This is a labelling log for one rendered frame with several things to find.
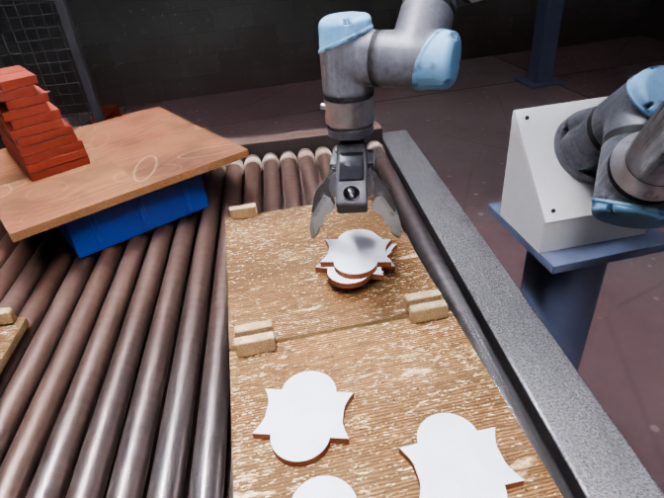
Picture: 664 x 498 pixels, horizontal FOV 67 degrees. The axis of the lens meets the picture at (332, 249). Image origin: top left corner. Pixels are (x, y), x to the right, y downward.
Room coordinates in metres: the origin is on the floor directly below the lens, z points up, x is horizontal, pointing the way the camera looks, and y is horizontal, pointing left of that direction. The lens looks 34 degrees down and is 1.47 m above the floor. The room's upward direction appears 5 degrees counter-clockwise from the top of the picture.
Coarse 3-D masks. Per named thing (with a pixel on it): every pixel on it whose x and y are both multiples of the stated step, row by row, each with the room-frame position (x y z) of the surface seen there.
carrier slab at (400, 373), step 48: (336, 336) 0.57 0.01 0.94; (384, 336) 0.56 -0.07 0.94; (432, 336) 0.55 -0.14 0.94; (240, 384) 0.49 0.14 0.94; (336, 384) 0.47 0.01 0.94; (384, 384) 0.47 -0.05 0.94; (432, 384) 0.46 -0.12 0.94; (480, 384) 0.45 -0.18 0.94; (240, 432) 0.41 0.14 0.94; (384, 432) 0.39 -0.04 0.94; (240, 480) 0.34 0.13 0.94; (288, 480) 0.34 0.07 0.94; (384, 480) 0.33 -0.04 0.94; (528, 480) 0.31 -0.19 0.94
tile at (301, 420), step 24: (288, 384) 0.47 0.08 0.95; (312, 384) 0.47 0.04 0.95; (288, 408) 0.43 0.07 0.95; (312, 408) 0.43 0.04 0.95; (336, 408) 0.42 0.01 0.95; (264, 432) 0.40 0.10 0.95; (288, 432) 0.40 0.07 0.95; (312, 432) 0.39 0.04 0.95; (336, 432) 0.39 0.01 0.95; (288, 456) 0.36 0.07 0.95; (312, 456) 0.36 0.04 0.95
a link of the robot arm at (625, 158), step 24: (648, 120) 0.64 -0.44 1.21; (624, 144) 0.70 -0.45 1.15; (648, 144) 0.62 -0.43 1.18; (600, 168) 0.75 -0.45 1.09; (624, 168) 0.67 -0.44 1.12; (648, 168) 0.62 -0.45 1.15; (600, 192) 0.71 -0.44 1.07; (624, 192) 0.66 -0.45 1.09; (648, 192) 0.64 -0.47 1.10; (600, 216) 0.70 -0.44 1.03; (624, 216) 0.67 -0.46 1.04; (648, 216) 0.64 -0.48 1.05
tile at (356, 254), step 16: (336, 240) 0.76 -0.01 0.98; (352, 240) 0.76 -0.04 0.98; (368, 240) 0.75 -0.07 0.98; (384, 240) 0.75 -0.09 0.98; (336, 256) 0.71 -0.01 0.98; (352, 256) 0.71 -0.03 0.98; (368, 256) 0.71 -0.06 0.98; (384, 256) 0.70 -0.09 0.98; (336, 272) 0.68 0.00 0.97; (352, 272) 0.66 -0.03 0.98; (368, 272) 0.66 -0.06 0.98
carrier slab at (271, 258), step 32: (256, 224) 0.93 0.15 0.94; (288, 224) 0.92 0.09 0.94; (352, 224) 0.89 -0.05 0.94; (384, 224) 0.88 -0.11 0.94; (256, 256) 0.81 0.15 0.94; (288, 256) 0.80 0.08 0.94; (320, 256) 0.79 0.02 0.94; (416, 256) 0.76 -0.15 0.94; (256, 288) 0.71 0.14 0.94; (288, 288) 0.70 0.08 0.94; (320, 288) 0.69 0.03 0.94; (384, 288) 0.68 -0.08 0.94; (416, 288) 0.67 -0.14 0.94; (256, 320) 0.62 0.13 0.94; (288, 320) 0.61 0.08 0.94; (320, 320) 0.61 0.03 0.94; (352, 320) 0.60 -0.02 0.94; (384, 320) 0.60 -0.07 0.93
